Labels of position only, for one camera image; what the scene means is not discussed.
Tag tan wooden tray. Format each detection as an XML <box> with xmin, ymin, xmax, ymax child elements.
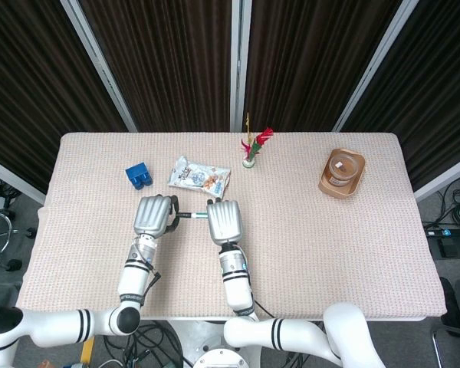
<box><xmin>317</xmin><ymin>148</ymin><xmax>366</xmax><ymax>199</ymax></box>

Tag red feather shuttlecock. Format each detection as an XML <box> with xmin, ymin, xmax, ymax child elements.
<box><xmin>240</xmin><ymin>112</ymin><xmax>274</xmax><ymax>169</ymax></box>

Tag grey metal partition post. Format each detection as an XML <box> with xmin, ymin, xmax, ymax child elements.
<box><xmin>0</xmin><ymin>153</ymin><xmax>47</xmax><ymax>205</ymax></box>
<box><xmin>229</xmin><ymin>0</ymin><xmax>253</xmax><ymax>133</ymax></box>
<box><xmin>332</xmin><ymin>0</ymin><xmax>421</xmax><ymax>133</ymax></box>
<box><xmin>413</xmin><ymin>153</ymin><xmax>460</xmax><ymax>202</ymax></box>
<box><xmin>60</xmin><ymin>0</ymin><xmax>139</xmax><ymax>133</ymax></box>

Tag white snack bag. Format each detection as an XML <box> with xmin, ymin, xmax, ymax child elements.
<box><xmin>167</xmin><ymin>156</ymin><xmax>232</xmax><ymax>200</ymax></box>

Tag chrome stool base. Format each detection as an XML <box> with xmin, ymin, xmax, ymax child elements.
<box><xmin>0</xmin><ymin>212</ymin><xmax>38</xmax><ymax>271</ymax></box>

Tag black cables under table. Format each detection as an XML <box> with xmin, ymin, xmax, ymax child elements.
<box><xmin>103</xmin><ymin>321</ymin><xmax>185</xmax><ymax>368</ymax></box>

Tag blue toy block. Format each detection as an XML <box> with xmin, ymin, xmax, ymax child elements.
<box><xmin>124</xmin><ymin>163</ymin><xmax>154</xmax><ymax>191</ymax></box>

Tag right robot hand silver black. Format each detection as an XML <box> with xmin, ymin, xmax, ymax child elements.
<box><xmin>205</xmin><ymin>198</ymin><xmax>243</xmax><ymax>245</ymax></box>

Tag dark curtain panel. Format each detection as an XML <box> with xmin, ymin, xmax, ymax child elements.
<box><xmin>0</xmin><ymin>0</ymin><xmax>128</xmax><ymax>192</ymax></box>
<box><xmin>343</xmin><ymin>0</ymin><xmax>460</xmax><ymax>192</ymax></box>
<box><xmin>245</xmin><ymin>0</ymin><xmax>403</xmax><ymax>133</ymax></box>
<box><xmin>80</xmin><ymin>0</ymin><xmax>233</xmax><ymax>133</ymax></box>

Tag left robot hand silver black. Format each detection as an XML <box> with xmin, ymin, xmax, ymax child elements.
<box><xmin>133</xmin><ymin>194</ymin><xmax>179</xmax><ymax>237</ymax></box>

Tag pink knitted tablecloth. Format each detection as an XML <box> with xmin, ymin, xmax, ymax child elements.
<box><xmin>15</xmin><ymin>132</ymin><xmax>448</xmax><ymax>321</ymax></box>

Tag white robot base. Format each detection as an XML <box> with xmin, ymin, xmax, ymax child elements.
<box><xmin>168</xmin><ymin>320</ymin><xmax>261</xmax><ymax>368</ymax></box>

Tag black power strip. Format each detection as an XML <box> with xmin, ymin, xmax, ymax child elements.
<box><xmin>423</xmin><ymin>225</ymin><xmax>460</xmax><ymax>238</ymax></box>

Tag clear glass jar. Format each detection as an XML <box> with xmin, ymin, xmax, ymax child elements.
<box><xmin>328</xmin><ymin>152</ymin><xmax>361</xmax><ymax>186</ymax></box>

